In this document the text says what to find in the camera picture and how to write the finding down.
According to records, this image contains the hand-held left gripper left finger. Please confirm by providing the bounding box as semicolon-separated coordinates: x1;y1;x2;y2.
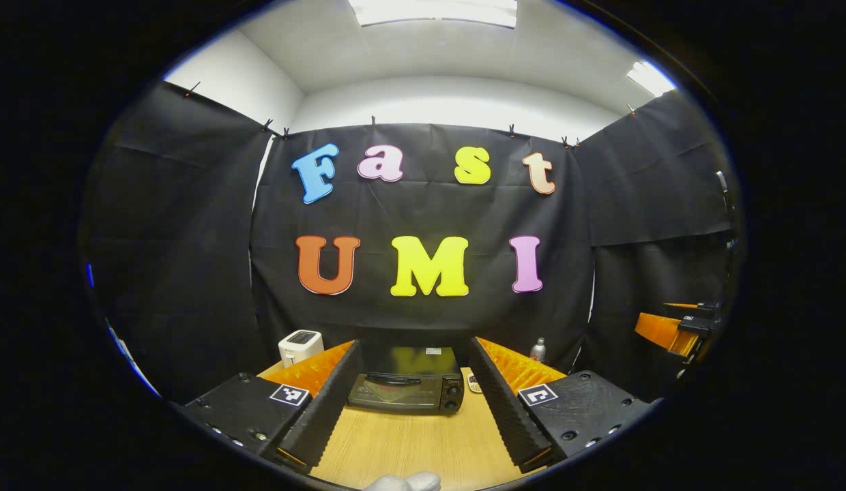
171;340;364;475

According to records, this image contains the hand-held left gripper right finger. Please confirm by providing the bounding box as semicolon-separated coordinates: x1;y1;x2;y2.
468;336;652;475

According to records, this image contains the black electric oven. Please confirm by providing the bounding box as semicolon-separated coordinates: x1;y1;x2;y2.
347;346;465;415

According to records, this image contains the white toaster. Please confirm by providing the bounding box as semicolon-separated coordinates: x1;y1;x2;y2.
278;329;325;368

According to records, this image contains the black backdrop cloth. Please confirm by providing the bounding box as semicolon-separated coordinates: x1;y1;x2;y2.
78;80;738;406

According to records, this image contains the ceiling light panel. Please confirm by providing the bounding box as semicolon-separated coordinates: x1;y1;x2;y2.
626;60;677;98
348;0;518;29

